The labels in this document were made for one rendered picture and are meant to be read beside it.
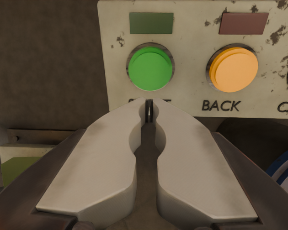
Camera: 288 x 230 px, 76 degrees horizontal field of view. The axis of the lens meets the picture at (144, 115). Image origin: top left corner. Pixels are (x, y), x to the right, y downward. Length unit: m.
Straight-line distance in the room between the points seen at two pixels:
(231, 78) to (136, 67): 0.09
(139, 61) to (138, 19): 0.03
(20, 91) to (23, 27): 0.26
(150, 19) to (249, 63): 0.09
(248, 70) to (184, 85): 0.06
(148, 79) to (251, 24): 0.09
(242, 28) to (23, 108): 0.91
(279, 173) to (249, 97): 0.30
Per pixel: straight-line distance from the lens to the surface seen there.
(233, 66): 0.18
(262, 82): 0.21
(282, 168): 0.49
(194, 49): 0.18
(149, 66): 0.17
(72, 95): 0.85
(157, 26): 0.17
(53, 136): 0.91
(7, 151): 0.92
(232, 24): 0.18
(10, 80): 0.99
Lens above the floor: 0.78
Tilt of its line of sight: 78 degrees down
